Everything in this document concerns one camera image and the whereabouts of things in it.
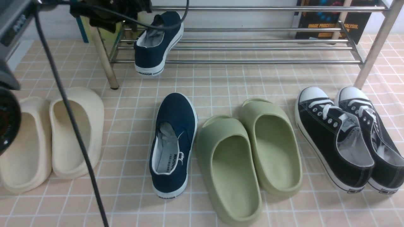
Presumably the green foam slipper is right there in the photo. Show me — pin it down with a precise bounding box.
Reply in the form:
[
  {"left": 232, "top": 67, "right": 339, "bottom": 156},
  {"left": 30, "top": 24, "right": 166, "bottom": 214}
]
[
  {"left": 239, "top": 98, "right": 303, "bottom": 196},
  {"left": 196, "top": 115, "right": 262, "bottom": 227}
]

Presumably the blue yellow book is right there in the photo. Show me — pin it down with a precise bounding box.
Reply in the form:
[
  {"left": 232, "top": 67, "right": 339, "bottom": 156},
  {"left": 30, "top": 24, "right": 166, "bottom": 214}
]
[{"left": 75, "top": 17, "right": 122, "bottom": 44}]

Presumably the left green foam slipper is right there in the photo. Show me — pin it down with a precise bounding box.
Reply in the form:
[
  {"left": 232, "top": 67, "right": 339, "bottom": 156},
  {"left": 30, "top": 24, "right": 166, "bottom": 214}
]
[{"left": 196, "top": 115, "right": 262, "bottom": 227}]

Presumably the right black canvas sneaker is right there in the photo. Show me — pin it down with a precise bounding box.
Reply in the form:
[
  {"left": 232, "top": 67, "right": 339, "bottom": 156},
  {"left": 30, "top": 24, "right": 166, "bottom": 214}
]
[{"left": 334, "top": 87, "right": 404, "bottom": 195}]

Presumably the right green foam slipper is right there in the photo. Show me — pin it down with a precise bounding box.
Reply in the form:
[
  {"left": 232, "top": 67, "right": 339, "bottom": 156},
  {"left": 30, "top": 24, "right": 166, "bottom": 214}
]
[{"left": 239, "top": 98, "right": 303, "bottom": 196}]

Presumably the right cream foam slipper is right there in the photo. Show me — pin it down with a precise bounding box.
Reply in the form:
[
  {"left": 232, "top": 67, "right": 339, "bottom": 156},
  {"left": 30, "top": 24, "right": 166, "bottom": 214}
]
[{"left": 49, "top": 87, "right": 105, "bottom": 179}]

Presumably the left cream foam slipper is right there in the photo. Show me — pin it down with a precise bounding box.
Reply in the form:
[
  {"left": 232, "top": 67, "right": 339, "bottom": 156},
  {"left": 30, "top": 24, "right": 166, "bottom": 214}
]
[{"left": 0, "top": 97, "right": 52, "bottom": 194}]

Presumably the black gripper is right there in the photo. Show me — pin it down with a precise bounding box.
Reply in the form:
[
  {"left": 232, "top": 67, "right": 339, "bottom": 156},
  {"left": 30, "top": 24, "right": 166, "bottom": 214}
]
[{"left": 69, "top": 0, "right": 153, "bottom": 34}]

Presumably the black canvas sneaker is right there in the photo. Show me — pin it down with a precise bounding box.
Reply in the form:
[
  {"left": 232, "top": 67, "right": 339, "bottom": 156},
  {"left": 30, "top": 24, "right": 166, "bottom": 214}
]
[
  {"left": 294, "top": 86, "right": 375, "bottom": 194},
  {"left": 334, "top": 87, "right": 404, "bottom": 195}
]

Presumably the black orange book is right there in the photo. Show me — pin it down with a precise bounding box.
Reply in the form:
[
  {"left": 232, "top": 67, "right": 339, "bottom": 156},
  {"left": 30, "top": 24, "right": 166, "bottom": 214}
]
[{"left": 290, "top": 0, "right": 371, "bottom": 44}]

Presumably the cream foam slipper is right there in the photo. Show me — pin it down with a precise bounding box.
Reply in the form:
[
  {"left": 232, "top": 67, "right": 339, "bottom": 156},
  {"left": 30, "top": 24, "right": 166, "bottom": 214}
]
[
  {"left": 0, "top": 97, "right": 52, "bottom": 194},
  {"left": 49, "top": 87, "right": 105, "bottom": 179}
]

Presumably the metal shoe rack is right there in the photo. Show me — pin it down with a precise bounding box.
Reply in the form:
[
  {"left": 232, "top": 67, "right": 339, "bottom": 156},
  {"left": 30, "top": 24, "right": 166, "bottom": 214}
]
[{"left": 89, "top": 0, "right": 404, "bottom": 90}]

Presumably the black cable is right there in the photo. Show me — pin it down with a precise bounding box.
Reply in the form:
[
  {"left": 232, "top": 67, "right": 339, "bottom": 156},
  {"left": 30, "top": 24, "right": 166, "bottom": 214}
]
[{"left": 33, "top": 0, "right": 190, "bottom": 227}]

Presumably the navy canvas shoe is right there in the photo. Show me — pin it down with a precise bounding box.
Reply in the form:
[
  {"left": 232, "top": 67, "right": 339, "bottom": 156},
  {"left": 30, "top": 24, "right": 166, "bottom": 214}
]
[
  {"left": 134, "top": 11, "right": 184, "bottom": 76},
  {"left": 149, "top": 92, "right": 198, "bottom": 199}
]

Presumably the left black canvas sneaker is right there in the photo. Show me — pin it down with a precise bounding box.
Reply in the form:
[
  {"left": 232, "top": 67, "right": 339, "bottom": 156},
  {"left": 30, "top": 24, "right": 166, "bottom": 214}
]
[{"left": 294, "top": 86, "right": 375, "bottom": 194}]

